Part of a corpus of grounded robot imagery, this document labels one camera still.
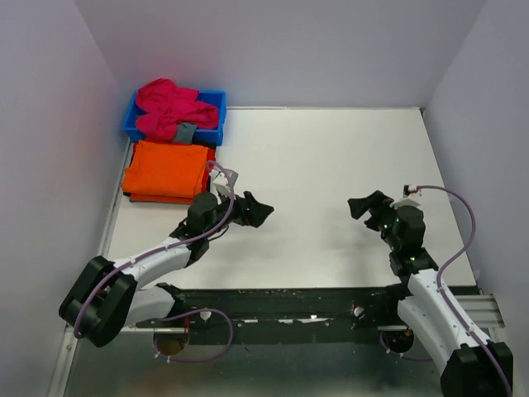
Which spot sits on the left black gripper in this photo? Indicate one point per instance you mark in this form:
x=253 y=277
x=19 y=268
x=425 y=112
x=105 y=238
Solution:
x=257 y=212

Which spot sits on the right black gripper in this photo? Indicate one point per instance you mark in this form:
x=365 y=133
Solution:
x=380 y=203

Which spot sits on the magenta t shirt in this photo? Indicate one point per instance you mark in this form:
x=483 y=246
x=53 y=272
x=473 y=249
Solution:
x=165 y=105

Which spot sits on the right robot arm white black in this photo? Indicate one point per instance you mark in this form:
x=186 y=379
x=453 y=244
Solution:
x=470 y=363

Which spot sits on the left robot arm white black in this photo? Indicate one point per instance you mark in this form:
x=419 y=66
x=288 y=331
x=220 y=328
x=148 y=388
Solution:
x=108 y=295

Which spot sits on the grey t shirt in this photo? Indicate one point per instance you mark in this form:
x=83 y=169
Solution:
x=184 y=134

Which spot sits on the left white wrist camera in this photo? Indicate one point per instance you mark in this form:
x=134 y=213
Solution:
x=222 y=185

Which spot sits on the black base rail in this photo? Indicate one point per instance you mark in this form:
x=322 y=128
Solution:
x=288 y=316

